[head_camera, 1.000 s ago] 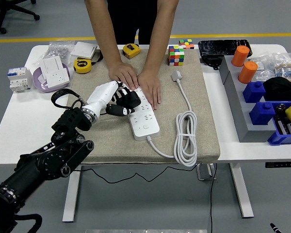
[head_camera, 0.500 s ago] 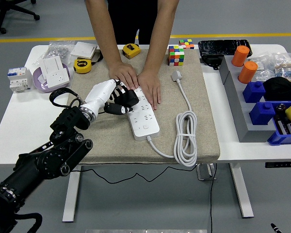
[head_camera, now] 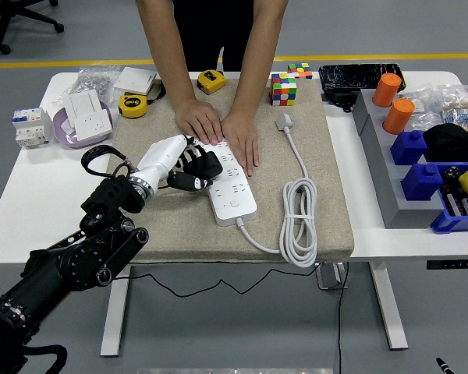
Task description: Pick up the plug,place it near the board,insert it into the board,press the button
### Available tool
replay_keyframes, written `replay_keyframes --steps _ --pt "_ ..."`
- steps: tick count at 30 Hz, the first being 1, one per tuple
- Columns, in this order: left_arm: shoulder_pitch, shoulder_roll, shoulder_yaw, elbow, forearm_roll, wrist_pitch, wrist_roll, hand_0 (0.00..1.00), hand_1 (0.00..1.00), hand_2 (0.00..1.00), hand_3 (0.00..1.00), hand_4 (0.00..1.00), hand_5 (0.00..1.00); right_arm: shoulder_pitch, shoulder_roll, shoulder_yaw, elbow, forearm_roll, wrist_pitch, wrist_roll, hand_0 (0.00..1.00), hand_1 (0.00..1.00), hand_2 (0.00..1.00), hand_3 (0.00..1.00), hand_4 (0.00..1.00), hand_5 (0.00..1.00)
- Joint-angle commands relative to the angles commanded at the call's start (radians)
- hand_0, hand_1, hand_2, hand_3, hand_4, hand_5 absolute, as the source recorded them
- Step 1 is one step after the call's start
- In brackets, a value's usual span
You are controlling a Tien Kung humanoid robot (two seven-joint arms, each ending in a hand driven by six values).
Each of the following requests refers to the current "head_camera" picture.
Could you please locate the beige fabric mat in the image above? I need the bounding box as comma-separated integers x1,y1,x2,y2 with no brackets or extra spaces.
107,79,355,264

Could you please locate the orange cylinder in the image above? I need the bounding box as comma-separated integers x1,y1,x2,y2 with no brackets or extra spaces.
370,72,402,109
381,97,416,136

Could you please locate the white flat switch box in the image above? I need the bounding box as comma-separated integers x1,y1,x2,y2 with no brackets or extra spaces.
112,66,157,95

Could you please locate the thin black adapter cord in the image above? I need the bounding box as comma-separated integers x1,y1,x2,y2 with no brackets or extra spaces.
114,185,323,298

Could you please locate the blue plastic bin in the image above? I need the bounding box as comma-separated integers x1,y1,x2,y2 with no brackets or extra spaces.
429,161,468,235

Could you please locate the black hanging cable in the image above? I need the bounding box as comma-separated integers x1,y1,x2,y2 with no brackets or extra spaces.
336,261,350,374

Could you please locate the round yellow tape measure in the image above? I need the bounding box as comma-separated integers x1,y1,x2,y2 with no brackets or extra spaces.
117,93,147,119

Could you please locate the clear bag of screws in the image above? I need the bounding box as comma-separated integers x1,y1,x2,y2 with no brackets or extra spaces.
52,65,122,106

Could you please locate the black glossy tray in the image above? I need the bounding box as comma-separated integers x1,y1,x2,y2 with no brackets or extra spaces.
318,63,407,94

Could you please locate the white circuit breaker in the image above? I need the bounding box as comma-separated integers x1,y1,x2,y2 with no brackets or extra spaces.
11,108,54,150

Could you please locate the clear bag of resistors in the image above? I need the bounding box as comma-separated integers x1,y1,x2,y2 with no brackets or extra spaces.
438,83,468,132

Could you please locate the white table leg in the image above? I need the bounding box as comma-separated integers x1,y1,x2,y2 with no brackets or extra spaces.
368,261,409,351
99,264,132,358

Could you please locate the clear plastic bag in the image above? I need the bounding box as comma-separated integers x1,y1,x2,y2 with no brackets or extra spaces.
399,87,444,132

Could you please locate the white wall socket panel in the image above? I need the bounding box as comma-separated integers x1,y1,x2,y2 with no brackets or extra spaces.
73,110,113,142

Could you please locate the white power strip cord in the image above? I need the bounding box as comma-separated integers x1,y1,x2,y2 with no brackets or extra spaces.
235,112,319,269

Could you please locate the metal bracket under table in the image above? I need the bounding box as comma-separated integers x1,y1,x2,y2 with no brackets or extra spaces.
314,261,349,291

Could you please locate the person's right hand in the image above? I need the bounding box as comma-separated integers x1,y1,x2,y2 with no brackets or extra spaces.
174,97,225,146

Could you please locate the black power adapter plug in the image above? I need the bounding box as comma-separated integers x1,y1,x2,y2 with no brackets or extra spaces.
194,151,224,181

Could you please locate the purple bowl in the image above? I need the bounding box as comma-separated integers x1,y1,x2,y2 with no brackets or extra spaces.
52,100,114,150

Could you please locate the square yellow tape measure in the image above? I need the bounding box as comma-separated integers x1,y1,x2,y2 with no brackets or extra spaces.
197,69,228,96

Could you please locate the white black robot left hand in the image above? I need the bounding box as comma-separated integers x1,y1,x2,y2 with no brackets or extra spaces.
132,133,215,192

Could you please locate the black office chair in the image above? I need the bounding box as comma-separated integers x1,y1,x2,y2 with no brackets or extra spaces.
0,0,66,55

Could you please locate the black cloth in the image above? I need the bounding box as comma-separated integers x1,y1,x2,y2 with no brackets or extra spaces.
421,122,468,164

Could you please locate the large colourful puzzle cube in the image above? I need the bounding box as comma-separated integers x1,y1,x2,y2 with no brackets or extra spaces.
269,72,298,107

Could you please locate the person's left hand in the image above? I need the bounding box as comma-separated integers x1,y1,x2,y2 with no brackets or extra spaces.
221,112,261,178

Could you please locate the small colourful puzzle cube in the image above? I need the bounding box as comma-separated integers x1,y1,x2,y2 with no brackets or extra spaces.
286,62,314,80

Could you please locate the grey stepped block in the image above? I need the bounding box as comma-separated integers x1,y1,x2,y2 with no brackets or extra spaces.
353,89,445,230

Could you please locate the black table control panel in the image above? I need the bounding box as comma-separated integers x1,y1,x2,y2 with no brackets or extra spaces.
426,259,468,270

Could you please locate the black tape measure strap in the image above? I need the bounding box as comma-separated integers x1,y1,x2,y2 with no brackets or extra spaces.
147,79,168,104

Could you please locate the white power strip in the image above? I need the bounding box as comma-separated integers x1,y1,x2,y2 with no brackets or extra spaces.
197,138,257,228

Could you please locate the small black device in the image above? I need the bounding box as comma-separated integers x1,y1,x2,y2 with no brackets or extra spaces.
322,88,359,114

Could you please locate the white wall switch panel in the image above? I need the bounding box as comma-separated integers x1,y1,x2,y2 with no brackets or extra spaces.
69,89,102,126

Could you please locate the blue block with knob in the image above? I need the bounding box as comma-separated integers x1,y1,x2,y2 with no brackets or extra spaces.
389,129,428,167
400,163,445,202

